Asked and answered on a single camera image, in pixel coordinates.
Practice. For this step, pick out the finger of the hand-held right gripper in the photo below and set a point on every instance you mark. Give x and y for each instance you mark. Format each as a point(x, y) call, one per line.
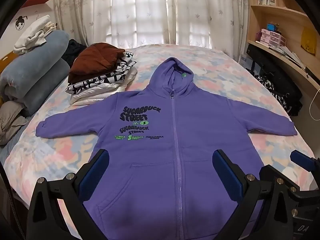
point(302, 160)
point(267, 173)

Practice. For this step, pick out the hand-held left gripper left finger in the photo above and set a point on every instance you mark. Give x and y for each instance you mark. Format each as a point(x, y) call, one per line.
point(96, 172)

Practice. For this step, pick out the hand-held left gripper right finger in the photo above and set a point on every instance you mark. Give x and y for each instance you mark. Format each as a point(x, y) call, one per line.
point(227, 177)

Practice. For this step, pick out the purple zip hoodie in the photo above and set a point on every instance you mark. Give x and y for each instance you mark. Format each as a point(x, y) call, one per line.
point(162, 105)

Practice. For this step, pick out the pile of white clothes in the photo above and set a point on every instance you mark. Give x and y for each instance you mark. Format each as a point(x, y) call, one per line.
point(32, 32)

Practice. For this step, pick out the black white patterned cloth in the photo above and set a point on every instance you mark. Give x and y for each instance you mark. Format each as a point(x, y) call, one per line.
point(281, 100)

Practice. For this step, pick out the black case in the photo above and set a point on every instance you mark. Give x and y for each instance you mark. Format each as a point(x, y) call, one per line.
point(280, 82)

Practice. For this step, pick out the black flat device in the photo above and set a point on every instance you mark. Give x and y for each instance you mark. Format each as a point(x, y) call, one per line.
point(312, 75)

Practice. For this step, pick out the black white patterned folded garment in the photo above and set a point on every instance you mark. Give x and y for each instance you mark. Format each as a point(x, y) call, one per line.
point(105, 80)

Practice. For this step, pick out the grey crumpled cloth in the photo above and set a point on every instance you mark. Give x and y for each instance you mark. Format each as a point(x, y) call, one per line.
point(10, 120)

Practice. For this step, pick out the stack of papers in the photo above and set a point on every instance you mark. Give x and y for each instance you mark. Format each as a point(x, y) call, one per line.
point(292, 55)

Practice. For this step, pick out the white labelled box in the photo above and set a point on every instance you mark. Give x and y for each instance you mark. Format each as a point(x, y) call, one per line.
point(246, 62)

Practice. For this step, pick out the brown folded garment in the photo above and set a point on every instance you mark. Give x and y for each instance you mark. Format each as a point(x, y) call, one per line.
point(95, 57)

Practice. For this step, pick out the pastel cat print blanket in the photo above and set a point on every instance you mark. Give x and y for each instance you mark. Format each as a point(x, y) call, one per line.
point(212, 62)

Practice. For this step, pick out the yellow cloth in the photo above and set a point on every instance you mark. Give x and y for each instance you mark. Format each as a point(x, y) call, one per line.
point(308, 41)

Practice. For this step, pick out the pink drawer organizer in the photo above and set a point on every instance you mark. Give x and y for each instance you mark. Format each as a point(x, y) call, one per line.
point(272, 38)

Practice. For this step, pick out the dark crumpled garment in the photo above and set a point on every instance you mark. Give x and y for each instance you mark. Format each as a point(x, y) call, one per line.
point(73, 48)

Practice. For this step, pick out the blue-grey rolled duvet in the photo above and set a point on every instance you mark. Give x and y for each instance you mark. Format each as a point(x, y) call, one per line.
point(32, 62)

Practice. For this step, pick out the small blue box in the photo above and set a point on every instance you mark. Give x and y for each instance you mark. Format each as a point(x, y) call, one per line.
point(273, 27)

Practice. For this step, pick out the wooden headboard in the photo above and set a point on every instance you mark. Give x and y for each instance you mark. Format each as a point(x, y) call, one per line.
point(6, 58)

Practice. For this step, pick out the wooden bookshelf desk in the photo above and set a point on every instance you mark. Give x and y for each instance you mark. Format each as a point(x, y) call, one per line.
point(282, 15)

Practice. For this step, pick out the white floral curtain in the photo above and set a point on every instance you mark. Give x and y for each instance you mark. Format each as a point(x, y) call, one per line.
point(210, 12)
point(112, 10)

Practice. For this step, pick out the face wall sticker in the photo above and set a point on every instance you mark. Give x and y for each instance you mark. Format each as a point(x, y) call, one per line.
point(20, 24)

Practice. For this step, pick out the red wall shelf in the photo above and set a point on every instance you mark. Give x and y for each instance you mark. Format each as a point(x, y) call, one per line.
point(37, 0)

